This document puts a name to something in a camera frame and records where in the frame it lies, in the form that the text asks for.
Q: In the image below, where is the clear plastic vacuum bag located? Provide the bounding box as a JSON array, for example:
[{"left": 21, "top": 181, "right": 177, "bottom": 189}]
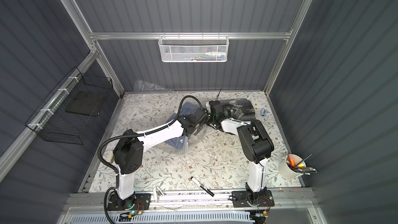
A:
[{"left": 138, "top": 95, "right": 208, "bottom": 153}]

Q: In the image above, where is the blue checked shirt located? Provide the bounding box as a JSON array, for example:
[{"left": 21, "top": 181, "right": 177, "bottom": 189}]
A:
[{"left": 165, "top": 102, "right": 198, "bottom": 150}]

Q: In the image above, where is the black white plaid shirt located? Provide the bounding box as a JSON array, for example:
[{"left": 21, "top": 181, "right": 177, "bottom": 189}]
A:
[{"left": 220, "top": 99, "right": 256, "bottom": 121}]

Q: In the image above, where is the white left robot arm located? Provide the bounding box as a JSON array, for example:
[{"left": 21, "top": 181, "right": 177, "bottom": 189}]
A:
[{"left": 97, "top": 95, "right": 210, "bottom": 200}]

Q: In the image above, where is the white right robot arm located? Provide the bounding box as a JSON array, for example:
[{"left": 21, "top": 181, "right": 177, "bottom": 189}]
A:
[{"left": 206, "top": 99, "right": 274, "bottom": 194}]

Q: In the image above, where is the black white marker pen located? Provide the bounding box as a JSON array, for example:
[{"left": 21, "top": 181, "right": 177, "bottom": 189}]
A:
[{"left": 190, "top": 176, "right": 215, "bottom": 197}]

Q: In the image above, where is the white zipper slider clip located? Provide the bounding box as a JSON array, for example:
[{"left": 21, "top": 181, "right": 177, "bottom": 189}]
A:
[{"left": 154, "top": 186, "right": 165, "bottom": 198}]

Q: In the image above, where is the white cup with pens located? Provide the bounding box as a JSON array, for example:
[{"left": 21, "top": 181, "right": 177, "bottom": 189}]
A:
[{"left": 278, "top": 154, "right": 317, "bottom": 180}]

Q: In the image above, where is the white ribbed front panel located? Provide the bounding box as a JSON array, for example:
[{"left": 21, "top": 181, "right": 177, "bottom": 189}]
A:
[{"left": 69, "top": 211, "right": 256, "bottom": 224}]

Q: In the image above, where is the white wire wall basket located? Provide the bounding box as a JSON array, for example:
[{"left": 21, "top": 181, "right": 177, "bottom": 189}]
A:
[{"left": 158, "top": 36, "right": 230, "bottom": 63}]

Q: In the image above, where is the black wire wall basket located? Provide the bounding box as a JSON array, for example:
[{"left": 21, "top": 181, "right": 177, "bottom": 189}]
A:
[{"left": 25, "top": 68, "right": 114, "bottom": 145}]

